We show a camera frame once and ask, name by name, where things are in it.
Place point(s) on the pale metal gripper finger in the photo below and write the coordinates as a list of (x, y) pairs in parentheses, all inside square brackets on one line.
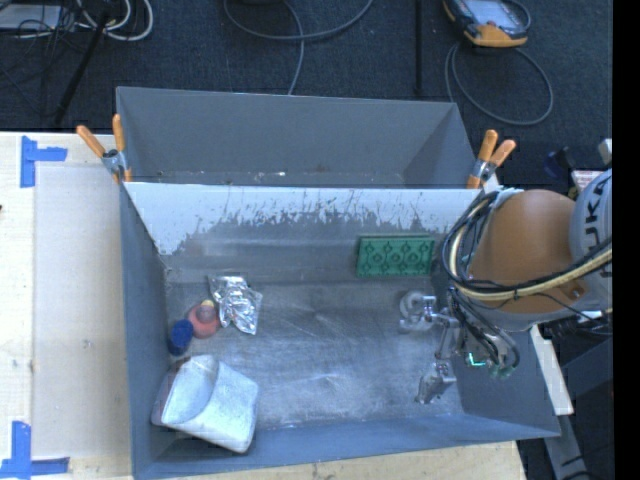
[(419, 313), (436, 382)]

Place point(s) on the grey metal bin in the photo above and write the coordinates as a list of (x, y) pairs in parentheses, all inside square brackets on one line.
[(320, 358)]

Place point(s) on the blue-capped brown bottle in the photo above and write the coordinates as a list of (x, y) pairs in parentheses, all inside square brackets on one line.
[(180, 337)]

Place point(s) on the red round toy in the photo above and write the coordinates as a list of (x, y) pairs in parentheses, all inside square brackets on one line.
[(204, 320)]

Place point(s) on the dark green flat block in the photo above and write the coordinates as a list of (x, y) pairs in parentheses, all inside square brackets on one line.
[(395, 256)]

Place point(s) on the white plastic cup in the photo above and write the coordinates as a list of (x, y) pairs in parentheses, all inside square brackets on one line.
[(220, 408)]

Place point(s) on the crumpled silver foil packet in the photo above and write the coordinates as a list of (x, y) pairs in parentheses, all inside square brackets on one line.
[(237, 305)]

